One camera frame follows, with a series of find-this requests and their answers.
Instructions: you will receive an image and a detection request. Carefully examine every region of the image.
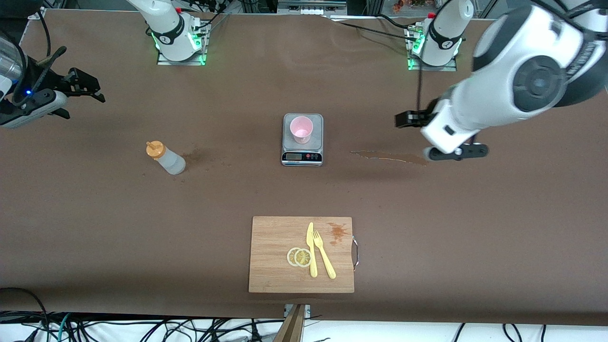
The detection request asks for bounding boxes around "pink plastic cup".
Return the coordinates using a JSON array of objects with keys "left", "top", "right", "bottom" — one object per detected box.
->
[{"left": 290, "top": 116, "right": 314, "bottom": 144}]

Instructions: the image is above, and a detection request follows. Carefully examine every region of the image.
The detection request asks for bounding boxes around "clear sauce bottle orange cap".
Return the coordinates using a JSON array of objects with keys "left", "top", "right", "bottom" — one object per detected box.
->
[{"left": 146, "top": 141, "right": 187, "bottom": 175}]

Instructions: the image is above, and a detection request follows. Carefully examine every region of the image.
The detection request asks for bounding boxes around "silver digital kitchen scale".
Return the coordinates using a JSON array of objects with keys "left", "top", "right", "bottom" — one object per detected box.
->
[{"left": 281, "top": 113, "right": 324, "bottom": 167}]

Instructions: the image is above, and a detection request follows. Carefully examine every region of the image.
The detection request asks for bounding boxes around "yellow plastic fork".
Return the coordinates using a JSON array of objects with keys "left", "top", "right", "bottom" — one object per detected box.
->
[{"left": 313, "top": 230, "right": 337, "bottom": 280}]

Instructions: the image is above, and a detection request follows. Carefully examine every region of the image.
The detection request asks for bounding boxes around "yellow plastic knife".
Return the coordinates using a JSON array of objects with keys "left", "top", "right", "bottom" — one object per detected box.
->
[{"left": 306, "top": 222, "right": 318, "bottom": 278}]

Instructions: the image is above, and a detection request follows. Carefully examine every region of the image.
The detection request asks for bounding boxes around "wooden cutting board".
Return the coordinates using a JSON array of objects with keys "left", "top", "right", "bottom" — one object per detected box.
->
[{"left": 248, "top": 216, "right": 360, "bottom": 294}]

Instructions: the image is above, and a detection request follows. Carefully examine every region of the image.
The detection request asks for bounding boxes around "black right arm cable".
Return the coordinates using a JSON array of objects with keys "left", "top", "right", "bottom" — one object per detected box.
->
[{"left": 10, "top": 45, "right": 68, "bottom": 106}]

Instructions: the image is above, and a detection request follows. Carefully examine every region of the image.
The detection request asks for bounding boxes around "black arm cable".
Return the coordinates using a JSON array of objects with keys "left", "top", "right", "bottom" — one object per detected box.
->
[
  {"left": 416, "top": 45, "right": 445, "bottom": 114},
  {"left": 10, "top": 45, "right": 68, "bottom": 106}
]

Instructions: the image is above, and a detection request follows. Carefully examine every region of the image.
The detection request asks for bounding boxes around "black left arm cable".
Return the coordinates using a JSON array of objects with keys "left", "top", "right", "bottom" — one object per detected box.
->
[{"left": 416, "top": 45, "right": 445, "bottom": 114}]

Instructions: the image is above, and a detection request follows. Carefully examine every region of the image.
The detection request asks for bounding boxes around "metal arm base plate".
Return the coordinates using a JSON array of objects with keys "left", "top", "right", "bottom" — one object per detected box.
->
[
  {"left": 407, "top": 26, "right": 458, "bottom": 72},
  {"left": 157, "top": 19, "right": 209, "bottom": 66}
]

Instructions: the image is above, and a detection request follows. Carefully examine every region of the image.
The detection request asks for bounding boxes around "short curved black cable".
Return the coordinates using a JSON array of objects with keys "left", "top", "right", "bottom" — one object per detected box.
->
[{"left": 378, "top": 13, "right": 421, "bottom": 30}]

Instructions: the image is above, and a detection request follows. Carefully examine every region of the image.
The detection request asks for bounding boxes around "long black table cable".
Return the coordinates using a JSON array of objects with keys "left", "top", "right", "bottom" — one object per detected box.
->
[{"left": 328, "top": 16, "right": 418, "bottom": 42}]

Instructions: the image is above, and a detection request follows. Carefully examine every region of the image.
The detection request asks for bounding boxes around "black looped floor cable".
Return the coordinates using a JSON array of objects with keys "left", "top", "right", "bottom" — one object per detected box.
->
[{"left": 0, "top": 287, "right": 50, "bottom": 342}]

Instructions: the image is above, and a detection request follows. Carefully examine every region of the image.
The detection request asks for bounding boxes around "wooden post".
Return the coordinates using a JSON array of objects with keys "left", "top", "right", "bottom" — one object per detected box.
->
[{"left": 273, "top": 304, "right": 307, "bottom": 342}]

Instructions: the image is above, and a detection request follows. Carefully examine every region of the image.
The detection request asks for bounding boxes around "teal floor cable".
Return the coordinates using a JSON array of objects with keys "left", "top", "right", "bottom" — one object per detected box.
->
[{"left": 56, "top": 313, "right": 72, "bottom": 342}]

